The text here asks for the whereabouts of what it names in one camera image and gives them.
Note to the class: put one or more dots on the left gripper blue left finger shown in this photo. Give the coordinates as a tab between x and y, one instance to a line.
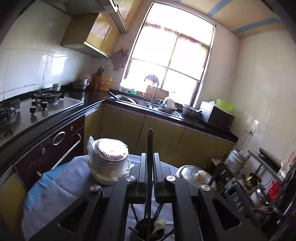
128	190

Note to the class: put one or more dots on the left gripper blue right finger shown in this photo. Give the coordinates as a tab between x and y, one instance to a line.
170	189

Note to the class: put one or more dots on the brown chopstick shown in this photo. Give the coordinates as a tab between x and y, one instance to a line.
149	178

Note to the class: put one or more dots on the aluminium pot with lid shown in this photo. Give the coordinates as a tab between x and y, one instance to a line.
193	175

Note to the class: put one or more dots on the white bowl with wrapped container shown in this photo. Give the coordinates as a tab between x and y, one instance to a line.
108	160

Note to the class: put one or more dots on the steel pot on shelf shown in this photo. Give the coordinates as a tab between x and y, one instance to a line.
260	197

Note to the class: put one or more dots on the black utensil holder cup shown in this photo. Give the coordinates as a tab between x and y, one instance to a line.
142	231

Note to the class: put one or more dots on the red plastic bag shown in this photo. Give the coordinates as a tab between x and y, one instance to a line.
273	190

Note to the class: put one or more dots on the grey tablecloth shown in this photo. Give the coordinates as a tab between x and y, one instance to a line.
66	188

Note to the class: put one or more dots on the metal shelf rack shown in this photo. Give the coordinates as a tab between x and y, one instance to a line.
283	173

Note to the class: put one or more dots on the microwave oven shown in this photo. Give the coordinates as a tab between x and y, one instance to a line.
216	117

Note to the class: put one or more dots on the green plastic basin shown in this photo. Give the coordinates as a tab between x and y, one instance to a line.
224	105

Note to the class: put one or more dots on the blue under cloth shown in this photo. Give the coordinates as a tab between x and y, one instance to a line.
38	188

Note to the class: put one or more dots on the dark red oven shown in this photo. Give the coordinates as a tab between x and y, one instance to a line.
57	149

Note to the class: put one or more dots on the steel bowl on counter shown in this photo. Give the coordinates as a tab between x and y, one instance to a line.
190	112

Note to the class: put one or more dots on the yellow oil bottle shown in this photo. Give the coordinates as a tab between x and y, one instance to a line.
105	82

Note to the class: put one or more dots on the knife block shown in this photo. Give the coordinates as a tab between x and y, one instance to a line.
96	78

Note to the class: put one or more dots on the window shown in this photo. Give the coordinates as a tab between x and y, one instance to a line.
174	45

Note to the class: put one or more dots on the gas stove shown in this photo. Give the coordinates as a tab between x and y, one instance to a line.
18	115

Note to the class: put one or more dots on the upper yellow cabinet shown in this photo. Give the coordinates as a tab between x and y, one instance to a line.
91	34

